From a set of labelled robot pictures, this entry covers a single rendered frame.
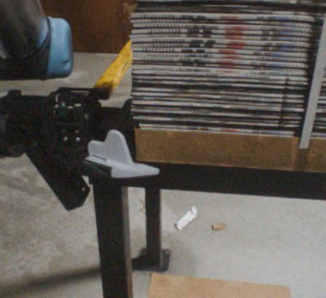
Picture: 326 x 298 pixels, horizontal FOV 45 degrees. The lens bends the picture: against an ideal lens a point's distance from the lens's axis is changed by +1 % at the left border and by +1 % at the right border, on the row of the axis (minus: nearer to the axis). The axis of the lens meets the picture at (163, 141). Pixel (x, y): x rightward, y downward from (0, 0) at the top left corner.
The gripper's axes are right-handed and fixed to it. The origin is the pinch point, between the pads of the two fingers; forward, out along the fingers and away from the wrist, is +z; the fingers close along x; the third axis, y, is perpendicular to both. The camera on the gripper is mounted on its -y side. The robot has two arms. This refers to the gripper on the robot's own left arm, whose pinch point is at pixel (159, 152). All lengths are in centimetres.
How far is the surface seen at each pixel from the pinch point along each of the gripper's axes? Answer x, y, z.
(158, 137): -4.7, 4.7, 0.4
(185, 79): -4.9, 11.8, 3.3
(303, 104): -4.8, 9.4, 15.6
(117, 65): 27.2, 2.9, -11.4
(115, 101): 205, -78, -56
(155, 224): 58, -60, -9
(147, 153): -4.6, 2.4, -0.9
